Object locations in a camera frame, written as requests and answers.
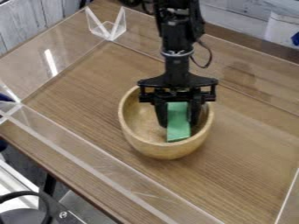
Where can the blue object at right edge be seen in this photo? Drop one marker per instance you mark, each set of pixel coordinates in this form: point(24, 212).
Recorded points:
point(295, 39)

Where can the black chair at corner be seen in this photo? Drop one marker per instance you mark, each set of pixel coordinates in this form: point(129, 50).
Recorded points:
point(54, 213)

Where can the black table leg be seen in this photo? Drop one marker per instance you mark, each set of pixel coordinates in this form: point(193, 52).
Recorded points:
point(50, 185)

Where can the brown wooden bowl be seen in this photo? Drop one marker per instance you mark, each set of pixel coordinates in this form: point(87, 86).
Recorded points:
point(146, 135)

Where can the white container in background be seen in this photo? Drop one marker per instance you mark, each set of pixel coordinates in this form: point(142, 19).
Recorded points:
point(282, 27)

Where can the green rectangular block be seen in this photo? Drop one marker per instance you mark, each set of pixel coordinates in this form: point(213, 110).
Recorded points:
point(178, 124)

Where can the clear acrylic enclosure wall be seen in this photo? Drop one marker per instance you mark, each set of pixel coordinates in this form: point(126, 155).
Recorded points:
point(238, 180)

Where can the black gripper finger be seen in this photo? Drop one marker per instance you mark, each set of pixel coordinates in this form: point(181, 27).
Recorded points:
point(195, 109)
point(161, 110)

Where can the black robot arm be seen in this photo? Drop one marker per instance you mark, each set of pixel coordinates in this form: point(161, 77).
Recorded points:
point(181, 26)

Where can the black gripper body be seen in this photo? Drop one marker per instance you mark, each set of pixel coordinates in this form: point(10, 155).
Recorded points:
point(178, 85)

